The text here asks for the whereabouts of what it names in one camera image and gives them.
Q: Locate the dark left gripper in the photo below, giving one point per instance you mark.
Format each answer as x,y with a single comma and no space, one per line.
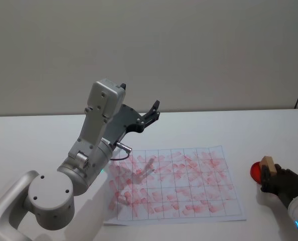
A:
125,119

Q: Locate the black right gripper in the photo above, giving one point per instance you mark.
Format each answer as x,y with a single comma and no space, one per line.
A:
287,184

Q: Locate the small wooden stamp block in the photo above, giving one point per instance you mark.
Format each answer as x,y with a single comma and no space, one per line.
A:
270,164

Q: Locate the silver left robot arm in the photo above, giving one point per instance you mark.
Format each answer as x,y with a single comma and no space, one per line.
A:
51,193

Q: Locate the round red ink pad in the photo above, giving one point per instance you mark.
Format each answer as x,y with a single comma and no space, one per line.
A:
256,172

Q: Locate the white paper with red-stamped grid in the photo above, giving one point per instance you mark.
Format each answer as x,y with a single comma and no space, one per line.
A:
179,185

